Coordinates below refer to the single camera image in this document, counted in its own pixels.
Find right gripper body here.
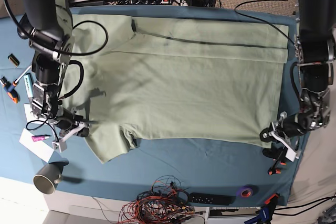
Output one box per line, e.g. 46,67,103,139
52,107,90,137

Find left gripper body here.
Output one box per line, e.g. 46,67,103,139
269,111,307,153

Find green T-shirt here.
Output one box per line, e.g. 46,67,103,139
54,15,290,164

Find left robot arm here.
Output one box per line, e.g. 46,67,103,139
260,0,335,161

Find black orange bar clamp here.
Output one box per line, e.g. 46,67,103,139
268,147,287,175

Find pink glue tube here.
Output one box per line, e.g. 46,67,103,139
31,135,51,142

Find white paper strip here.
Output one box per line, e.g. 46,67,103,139
19,129,54,163

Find white paper square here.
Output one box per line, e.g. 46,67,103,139
24,104,34,122

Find purple tape roll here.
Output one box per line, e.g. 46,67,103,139
236,185,254,198

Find grey ceramic mug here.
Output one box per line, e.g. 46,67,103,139
33,164,63,195

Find blue orange bar clamp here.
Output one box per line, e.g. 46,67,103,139
244,193,280,224

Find orange blue screwdriver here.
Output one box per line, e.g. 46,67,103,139
1,65,32,104

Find light blue highlighter marker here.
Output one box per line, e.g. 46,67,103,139
24,73,33,103

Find small black lighter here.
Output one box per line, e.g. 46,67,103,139
8,54,20,67

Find black remote control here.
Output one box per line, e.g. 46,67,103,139
188,193,236,206

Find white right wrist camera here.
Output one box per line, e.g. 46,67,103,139
52,140,67,153

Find red black wire bundle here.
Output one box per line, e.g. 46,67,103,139
91,175,207,224

